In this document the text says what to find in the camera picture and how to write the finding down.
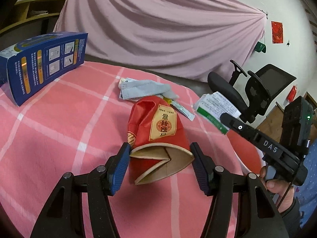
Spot green white paper leaflet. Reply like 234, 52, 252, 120
193, 91, 241, 134

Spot white medicine sachet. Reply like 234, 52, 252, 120
163, 97, 195, 121

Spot crushed red paper cup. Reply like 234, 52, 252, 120
127, 96, 195, 185

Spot right hand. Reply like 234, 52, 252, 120
260, 167, 294, 213

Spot blue dotted curtain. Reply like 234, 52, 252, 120
295, 141, 317, 228

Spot red hanging ornament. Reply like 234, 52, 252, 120
286, 85, 297, 103

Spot black office chair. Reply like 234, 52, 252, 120
207, 60, 296, 124

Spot pink checkered tablecloth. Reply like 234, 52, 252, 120
0, 61, 263, 238

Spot green hanging bag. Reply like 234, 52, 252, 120
254, 41, 266, 53

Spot pink hanging sheet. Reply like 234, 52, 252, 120
54, 0, 267, 82

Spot grey face mask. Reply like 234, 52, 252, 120
118, 78, 179, 101

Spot blue cardboard box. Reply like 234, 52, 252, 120
1, 32, 88, 106

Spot red paper wall decoration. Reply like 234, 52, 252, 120
271, 21, 284, 44

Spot wooden wall shelf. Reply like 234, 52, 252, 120
0, 0, 70, 36

